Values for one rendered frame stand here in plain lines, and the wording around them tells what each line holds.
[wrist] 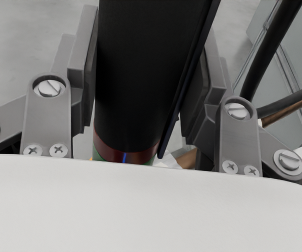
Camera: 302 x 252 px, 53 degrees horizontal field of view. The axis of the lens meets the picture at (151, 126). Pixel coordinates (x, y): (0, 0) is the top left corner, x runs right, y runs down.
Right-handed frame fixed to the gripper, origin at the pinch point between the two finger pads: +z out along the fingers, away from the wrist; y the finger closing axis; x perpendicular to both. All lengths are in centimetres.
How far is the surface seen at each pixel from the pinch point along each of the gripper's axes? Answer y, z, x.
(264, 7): 132, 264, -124
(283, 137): 71, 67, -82
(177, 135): 16, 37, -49
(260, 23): 133, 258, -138
